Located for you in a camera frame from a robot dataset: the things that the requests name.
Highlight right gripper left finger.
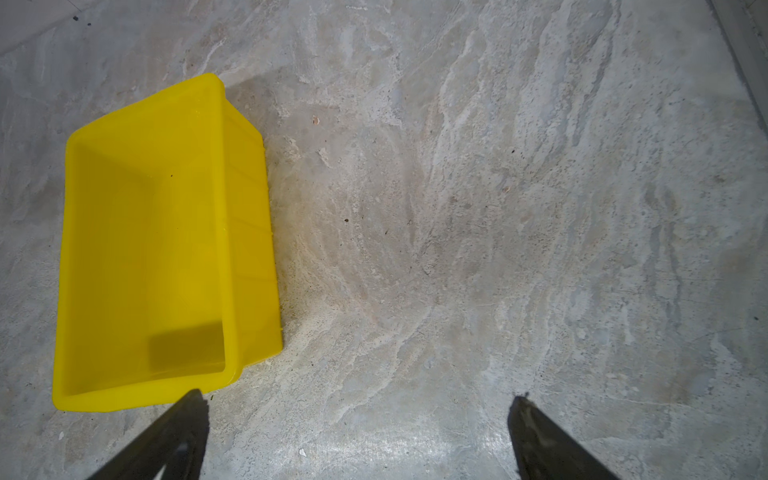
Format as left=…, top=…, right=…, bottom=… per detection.
left=91, top=389, right=210, bottom=479

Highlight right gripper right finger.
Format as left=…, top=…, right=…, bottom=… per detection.
left=507, top=396, right=618, bottom=480

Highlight yellow plastic bin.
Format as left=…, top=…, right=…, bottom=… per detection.
left=52, top=73, right=283, bottom=412

